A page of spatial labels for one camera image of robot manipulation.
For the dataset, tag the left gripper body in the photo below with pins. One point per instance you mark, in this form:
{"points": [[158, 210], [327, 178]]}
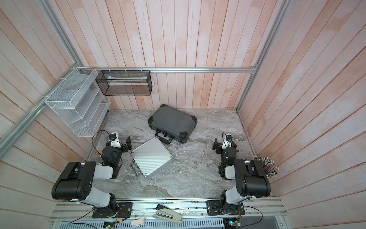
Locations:
{"points": [[126, 144]]}

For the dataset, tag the white wire mesh shelf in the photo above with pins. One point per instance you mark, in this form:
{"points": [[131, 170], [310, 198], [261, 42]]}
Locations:
{"points": [[80, 105]]}

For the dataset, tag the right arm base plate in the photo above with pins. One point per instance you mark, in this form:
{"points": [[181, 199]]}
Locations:
{"points": [[217, 207]]}

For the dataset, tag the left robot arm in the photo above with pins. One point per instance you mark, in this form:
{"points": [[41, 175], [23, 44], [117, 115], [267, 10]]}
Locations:
{"points": [[76, 181]]}

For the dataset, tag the grey stapler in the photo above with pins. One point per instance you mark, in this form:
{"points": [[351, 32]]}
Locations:
{"points": [[166, 214]]}

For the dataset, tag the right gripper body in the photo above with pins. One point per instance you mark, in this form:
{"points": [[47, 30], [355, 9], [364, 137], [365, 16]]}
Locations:
{"points": [[218, 145]]}

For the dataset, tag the black mesh basket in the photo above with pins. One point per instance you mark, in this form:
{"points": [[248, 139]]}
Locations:
{"points": [[125, 82]]}

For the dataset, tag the silver aluminium poker case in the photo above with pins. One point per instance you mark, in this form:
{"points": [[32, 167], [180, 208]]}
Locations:
{"points": [[151, 157]]}

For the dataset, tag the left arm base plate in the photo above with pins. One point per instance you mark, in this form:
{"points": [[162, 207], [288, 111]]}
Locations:
{"points": [[120, 209]]}

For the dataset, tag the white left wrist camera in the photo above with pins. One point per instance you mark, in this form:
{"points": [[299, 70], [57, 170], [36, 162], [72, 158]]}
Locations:
{"points": [[113, 137]]}

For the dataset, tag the dark grey poker case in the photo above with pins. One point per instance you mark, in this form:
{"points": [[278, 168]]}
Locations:
{"points": [[172, 124]]}

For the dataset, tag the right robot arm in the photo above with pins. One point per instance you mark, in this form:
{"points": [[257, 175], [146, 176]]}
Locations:
{"points": [[249, 176]]}

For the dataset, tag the red pencil cup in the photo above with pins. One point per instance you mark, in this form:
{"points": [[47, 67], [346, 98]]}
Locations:
{"points": [[269, 166]]}

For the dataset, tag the pink eraser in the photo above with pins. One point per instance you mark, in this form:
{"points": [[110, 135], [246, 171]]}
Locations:
{"points": [[138, 222]]}

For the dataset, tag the aluminium frame rail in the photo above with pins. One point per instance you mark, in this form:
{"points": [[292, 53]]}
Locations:
{"points": [[184, 69]]}

